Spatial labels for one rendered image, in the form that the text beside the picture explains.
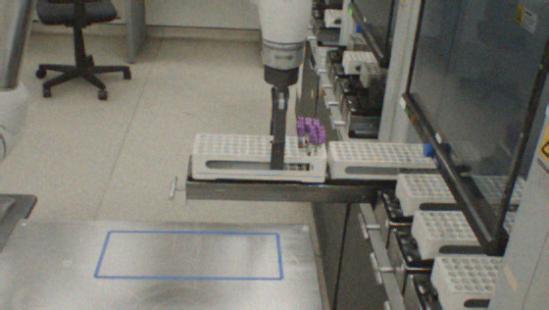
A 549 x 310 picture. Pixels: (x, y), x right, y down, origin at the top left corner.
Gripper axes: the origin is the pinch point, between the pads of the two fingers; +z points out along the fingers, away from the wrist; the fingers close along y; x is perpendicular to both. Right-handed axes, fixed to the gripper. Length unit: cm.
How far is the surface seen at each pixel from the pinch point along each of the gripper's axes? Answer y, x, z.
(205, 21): -358, -42, 76
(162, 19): -358, -77, 76
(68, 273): 33, -39, 9
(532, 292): 55, 35, -7
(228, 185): -1.9, -10.7, 11.5
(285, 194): -2.2, 3.1, 13.6
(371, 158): -6.4, 23.5, 5.1
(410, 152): -10.1, 34.0, 5.1
